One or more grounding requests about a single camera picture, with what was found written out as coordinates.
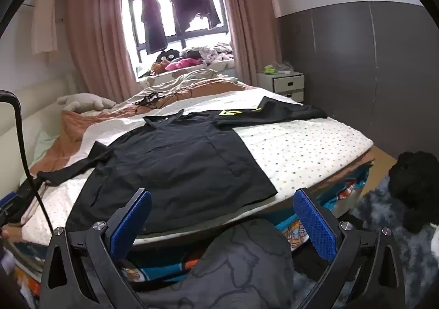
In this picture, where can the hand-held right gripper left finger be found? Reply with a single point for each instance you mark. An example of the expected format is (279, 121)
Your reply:
(135, 216)

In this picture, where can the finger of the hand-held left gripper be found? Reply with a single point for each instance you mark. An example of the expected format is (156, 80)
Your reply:
(8, 198)

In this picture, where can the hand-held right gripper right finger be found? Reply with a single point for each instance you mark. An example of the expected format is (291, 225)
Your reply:
(313, 220)

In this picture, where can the black shirt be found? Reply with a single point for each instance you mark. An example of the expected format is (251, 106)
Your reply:
(178, 165)

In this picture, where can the pile of mixed clothes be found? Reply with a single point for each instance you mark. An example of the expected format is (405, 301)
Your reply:
(212, 53)

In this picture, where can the cartoon printed sheet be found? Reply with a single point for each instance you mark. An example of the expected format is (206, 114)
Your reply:
(346, 190)

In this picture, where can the grey shaggy rug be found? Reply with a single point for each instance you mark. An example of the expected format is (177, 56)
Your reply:
(377, 220)

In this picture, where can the light green pillow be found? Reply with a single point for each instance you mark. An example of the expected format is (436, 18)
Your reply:
(46, 144)

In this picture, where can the white dotted bedsheet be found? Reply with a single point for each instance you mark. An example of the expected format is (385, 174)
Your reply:
(301, 151)

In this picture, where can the person's grey patterned trouser leg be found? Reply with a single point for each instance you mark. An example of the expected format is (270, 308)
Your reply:
(240, 261)

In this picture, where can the cardboard floor sheets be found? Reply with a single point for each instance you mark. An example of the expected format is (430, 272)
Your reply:
(382, 165)

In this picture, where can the cream bed headboard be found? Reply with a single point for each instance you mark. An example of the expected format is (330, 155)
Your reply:
(31, 106)

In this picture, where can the orange-brown blanket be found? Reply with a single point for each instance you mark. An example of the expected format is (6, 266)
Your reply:
(72, 127)

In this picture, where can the black fluffy cloth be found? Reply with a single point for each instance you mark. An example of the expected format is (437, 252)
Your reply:
(411, 182)

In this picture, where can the beige plush toy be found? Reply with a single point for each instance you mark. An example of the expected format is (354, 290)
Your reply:
(84, 102)

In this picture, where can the white nightstand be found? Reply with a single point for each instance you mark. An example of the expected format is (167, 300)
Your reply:
(281, 84)

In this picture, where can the beige crumpled quilt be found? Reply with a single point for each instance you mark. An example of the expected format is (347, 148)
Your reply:
(192, 79)

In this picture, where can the orange plush toy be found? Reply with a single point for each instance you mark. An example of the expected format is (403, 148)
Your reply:
(160, 68)

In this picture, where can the green small item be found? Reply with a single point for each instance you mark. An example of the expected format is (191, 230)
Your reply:
(270, 70)

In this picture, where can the clear plastic bag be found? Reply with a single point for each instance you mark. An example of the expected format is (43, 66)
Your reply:
(283, 67)

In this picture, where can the pink plush toy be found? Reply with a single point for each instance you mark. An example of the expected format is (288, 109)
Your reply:
(183, 64)

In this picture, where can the black plush toy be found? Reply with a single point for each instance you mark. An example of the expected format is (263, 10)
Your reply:
(168, 54)

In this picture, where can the white hanging cloth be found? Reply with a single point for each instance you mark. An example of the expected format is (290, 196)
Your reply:
(44, 21)

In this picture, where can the window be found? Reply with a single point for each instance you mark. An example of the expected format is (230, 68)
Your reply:
(192, 40)

